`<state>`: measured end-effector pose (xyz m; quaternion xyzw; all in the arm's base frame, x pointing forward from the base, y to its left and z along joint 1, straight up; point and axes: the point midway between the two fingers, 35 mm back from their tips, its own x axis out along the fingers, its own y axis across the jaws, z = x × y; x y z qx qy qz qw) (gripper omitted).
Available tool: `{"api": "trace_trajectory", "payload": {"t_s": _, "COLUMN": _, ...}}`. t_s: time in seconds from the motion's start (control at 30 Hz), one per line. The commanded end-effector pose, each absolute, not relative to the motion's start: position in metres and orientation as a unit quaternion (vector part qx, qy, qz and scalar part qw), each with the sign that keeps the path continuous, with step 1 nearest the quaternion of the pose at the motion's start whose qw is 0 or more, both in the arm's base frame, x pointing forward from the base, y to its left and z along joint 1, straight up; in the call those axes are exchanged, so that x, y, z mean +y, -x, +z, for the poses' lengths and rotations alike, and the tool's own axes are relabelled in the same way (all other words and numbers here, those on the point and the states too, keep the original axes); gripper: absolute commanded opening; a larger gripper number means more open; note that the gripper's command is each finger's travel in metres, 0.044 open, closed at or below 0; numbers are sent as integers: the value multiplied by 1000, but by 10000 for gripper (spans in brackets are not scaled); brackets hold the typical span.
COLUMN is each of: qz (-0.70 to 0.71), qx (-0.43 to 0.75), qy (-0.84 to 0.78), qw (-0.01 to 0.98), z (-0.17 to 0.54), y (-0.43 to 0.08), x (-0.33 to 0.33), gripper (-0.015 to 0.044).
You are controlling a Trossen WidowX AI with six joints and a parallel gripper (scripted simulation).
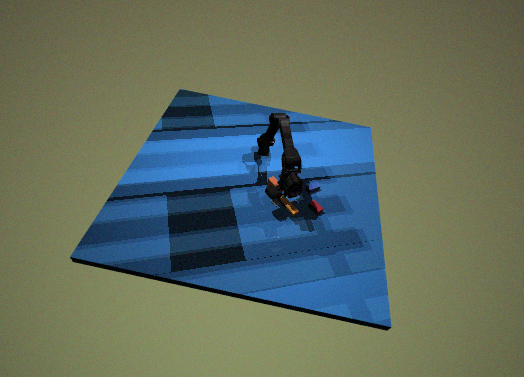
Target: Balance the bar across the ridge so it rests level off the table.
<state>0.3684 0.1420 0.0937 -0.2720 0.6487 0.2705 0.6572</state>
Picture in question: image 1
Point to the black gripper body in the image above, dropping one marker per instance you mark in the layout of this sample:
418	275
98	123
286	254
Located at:
274	193

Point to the orange long bar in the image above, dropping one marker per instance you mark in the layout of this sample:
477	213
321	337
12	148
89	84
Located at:
283	200

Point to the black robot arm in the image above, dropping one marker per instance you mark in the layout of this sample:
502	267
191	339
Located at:
290	157

